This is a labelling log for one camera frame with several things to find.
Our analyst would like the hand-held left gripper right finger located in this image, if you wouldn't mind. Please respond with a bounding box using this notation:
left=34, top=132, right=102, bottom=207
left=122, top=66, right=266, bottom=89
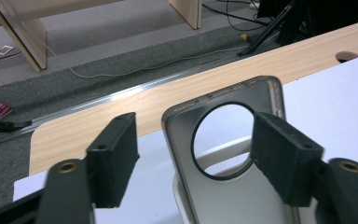
left=250, top=110, right=326, bottom=208

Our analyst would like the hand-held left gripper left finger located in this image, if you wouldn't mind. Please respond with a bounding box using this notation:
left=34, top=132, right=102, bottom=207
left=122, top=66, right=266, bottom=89
left=85, top=111, right=141, bottom=209

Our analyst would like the white table sheet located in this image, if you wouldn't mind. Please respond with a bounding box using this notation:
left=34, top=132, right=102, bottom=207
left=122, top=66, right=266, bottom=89
left=12, top=50, right=358, bottom=224

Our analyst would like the light wooden table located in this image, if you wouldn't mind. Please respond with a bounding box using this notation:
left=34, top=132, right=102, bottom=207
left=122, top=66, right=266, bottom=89
left=28, top=17, right=358, bottom=175

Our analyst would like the black stand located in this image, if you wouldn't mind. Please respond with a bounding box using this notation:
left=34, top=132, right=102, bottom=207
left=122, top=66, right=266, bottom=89
left=0, top=106, right=33, bottom=133
left=236, top=0, right=311, bottom=58

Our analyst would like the light wooden furniture leg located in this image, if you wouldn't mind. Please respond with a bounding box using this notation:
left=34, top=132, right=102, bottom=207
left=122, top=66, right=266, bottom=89
left=168, top=0, right=203, bottom=31
left=0, top=0, right=48, bottom=73

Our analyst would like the white floor scrap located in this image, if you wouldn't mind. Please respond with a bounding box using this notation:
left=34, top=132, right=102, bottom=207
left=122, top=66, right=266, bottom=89
left=0, top=41, right=15, bottom=57

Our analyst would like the light wooden furniture panel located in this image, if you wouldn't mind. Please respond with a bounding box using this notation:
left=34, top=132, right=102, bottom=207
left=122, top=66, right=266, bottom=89
left=0, top=0, right=122, bottom=31

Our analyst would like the metal floor rail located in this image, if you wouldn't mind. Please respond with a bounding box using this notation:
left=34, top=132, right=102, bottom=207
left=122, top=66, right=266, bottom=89
left=0, top=52, right=246, bottom=150

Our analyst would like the white floor cable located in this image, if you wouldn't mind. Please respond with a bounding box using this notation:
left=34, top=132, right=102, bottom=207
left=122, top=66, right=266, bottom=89
left=27, top=27, right=250, bottom=79

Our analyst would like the short black cable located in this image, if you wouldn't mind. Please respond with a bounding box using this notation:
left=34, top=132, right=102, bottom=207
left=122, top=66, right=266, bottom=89
left=0, top=50, right=22, bottom=63

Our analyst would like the bundle of black cables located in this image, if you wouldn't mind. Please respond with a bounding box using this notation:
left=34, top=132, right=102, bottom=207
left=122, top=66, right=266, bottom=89
left=201, top=0, right=274, bottom=32

